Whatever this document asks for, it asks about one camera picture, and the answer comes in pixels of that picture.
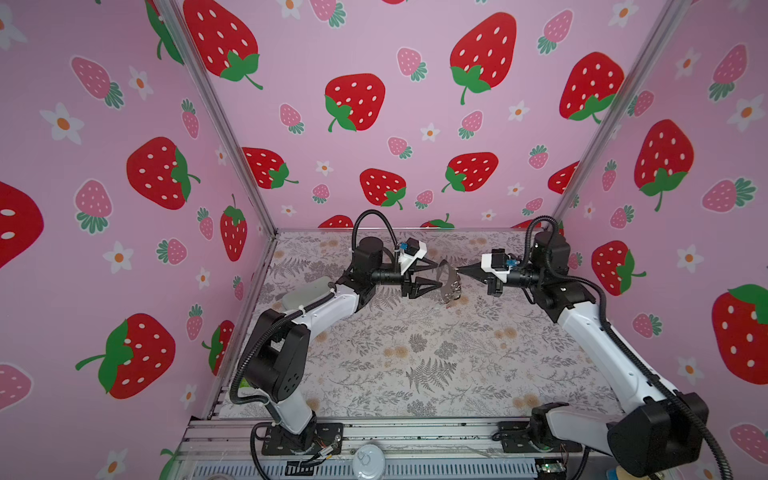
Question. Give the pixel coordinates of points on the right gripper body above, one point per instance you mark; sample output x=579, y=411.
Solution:
x=494, y=288

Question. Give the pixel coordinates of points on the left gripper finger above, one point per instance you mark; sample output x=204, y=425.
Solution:
x=422, y=286
x=425, y=264

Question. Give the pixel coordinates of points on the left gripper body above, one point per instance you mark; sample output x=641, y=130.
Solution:
x=404, y=285

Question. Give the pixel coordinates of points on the keyring with strap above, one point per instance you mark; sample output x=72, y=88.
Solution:
x=449, y=278

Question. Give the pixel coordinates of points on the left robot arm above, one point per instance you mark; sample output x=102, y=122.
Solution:
x=271, y=367

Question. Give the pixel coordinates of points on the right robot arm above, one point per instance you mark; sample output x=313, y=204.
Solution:
x=660, y=428

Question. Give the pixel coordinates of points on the grey-green oblong object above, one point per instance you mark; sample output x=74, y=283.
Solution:
x=307, y=294

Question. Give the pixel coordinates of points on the white round knob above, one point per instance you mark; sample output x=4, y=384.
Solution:
x=369, y=463

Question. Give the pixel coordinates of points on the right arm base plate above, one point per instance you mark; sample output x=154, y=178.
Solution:
x=515, y=437

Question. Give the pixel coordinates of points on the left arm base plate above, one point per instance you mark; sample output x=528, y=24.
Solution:
x=315, y=438

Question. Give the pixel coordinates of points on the aluminium front rail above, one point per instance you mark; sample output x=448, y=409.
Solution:
x=406, y=437

